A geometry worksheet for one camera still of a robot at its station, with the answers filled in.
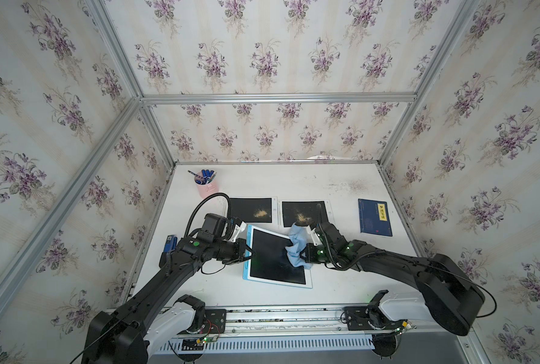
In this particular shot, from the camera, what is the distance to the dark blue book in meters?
0.97

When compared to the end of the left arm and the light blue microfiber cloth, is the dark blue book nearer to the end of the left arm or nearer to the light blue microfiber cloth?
the light blue microfiber cloth

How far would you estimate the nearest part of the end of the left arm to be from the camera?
0.66m

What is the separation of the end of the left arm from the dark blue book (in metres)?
0.56

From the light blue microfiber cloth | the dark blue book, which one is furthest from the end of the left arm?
A: the dark blue book
